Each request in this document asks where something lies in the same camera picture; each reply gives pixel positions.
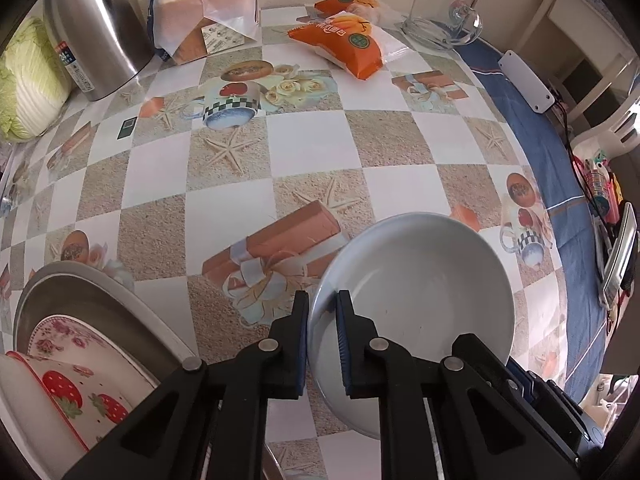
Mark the grey electronic device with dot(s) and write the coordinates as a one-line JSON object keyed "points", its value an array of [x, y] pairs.
{"points": [[620, 250]]}

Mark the stainless steel thermos jug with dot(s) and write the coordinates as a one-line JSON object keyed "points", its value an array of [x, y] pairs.
{"points": [[95, 25]]}

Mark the strawberry print bowl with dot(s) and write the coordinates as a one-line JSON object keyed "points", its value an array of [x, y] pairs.
{"points": [[75, 400]]}

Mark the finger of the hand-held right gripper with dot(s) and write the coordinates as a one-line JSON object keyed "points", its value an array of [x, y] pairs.
{"points": [[520, 382]]}

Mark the napa cabbage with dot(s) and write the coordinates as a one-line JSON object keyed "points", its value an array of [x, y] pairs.
{"points": [[27, 85]]}

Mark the pink floral round plate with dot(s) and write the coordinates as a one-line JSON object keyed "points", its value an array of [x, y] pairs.
{"points": [[65, 335]]}

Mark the white power strip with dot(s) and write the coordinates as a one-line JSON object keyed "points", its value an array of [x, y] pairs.
{"points": [[525, 80]]}

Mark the stainless steel basin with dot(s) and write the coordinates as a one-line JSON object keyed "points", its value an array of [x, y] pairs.
{"points": [[90, 300]]}

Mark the blue checked tablecloth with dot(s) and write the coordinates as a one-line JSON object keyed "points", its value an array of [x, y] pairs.
{"points": [[540, 160]]}

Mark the white slatted chair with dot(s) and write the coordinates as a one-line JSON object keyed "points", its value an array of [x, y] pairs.
{"points": [[620, 130]]}

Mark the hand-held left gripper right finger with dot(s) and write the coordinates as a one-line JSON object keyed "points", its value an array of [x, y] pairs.
{"points": [[345, 340]]}

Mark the pink bottle pack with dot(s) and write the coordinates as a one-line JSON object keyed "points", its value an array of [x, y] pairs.
{"points": [[597, 180]]}

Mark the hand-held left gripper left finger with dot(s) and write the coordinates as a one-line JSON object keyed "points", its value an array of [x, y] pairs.
{"points": [[297, 350]]}

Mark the orange snack packet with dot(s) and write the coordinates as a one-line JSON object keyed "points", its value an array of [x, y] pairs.
{"points": [[345, 40], [350, 5]]}

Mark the white round bowl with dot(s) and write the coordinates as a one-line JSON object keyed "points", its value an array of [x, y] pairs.
{"points": [[425, 280]]}

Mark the clear glass mug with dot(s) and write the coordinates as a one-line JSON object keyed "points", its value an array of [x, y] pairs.
{"points": [[440, 15]]}

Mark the bagged sliced bread loaf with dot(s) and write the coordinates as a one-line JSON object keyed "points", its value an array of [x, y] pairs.
{"points": [[200, 5]]}

